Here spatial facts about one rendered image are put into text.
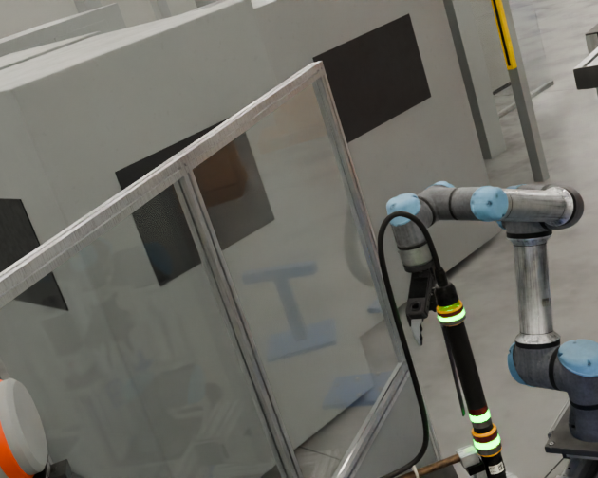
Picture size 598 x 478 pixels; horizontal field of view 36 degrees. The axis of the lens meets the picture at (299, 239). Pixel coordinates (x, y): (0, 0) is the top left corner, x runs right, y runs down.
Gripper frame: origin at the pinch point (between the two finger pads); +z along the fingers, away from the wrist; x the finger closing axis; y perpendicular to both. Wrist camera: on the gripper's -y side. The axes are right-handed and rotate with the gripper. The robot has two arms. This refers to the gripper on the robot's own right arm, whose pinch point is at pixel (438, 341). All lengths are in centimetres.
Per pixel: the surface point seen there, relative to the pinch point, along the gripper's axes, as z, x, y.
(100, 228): -54, 45, -42
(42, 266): -55, 46, -60
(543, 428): 148, 39, 182
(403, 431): 64, 45, 59
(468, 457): -7, -22, -54
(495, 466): -3, -26, -52
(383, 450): 59, 46, 41
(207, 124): -26, 155, 176
